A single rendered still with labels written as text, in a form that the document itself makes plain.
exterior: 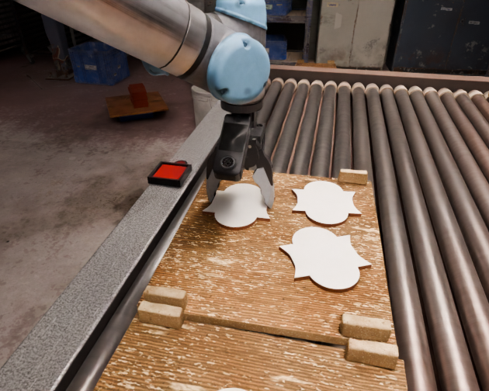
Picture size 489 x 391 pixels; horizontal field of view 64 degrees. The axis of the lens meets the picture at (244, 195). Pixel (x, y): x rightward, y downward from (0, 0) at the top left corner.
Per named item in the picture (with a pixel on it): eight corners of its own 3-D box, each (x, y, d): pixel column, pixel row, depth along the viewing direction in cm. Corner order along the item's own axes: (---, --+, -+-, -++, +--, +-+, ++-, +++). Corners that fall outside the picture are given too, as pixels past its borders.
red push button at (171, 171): (152, 181, 87) (151, 176, 86) (163, 169, 92) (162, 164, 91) (178, 185, 86) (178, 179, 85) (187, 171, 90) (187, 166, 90)
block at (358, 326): (339, 337, 50) (341, 323, 49) (338, 325, 52) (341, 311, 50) (388, 344, 49) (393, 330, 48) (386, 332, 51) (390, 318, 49)
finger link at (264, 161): (281, 179, 71) (260, 138, 68) (279, 183, 70) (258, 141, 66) (258, 187, 73) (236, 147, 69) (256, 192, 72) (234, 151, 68)
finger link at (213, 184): (217, 189, 80) (237, 155, 75) (209, 205, 75) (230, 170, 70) (204, 181, 80) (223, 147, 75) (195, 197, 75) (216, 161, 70)
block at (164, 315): (138, 323, 52) (135, 309, 51) (144, 312, 54) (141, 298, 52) (181, 330, 51) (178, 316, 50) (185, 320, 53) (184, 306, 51)
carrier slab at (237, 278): (137, 313, 56) (136, 305, 55) (211, 172, 89) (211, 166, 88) (394, 354, 50) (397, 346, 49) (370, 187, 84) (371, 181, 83)
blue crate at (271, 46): (235, 60, 476) (235, 41, 464) (236, 51, 511) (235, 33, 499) (286, 60, 477) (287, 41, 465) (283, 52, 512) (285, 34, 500)
